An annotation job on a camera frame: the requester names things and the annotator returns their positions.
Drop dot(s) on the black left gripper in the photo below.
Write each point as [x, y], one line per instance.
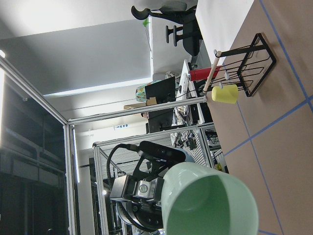
[129, 189]

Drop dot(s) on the pale green cup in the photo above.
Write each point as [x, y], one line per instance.
[198, 200]

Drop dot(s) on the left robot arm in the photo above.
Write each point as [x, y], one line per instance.
[148, 216]

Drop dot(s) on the yellow cup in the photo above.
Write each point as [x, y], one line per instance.
[226, 94]

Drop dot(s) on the red cylinder bottle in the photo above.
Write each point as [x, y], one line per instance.
[199, 74]

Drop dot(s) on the black office chair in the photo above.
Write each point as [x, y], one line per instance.
[186, 28]

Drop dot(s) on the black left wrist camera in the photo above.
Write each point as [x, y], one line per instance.
[160, 156]

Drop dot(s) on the aluminium frame post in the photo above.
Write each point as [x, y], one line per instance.
[157, 107]

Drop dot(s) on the black wire cup rack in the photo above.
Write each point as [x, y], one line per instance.
[246, 66]

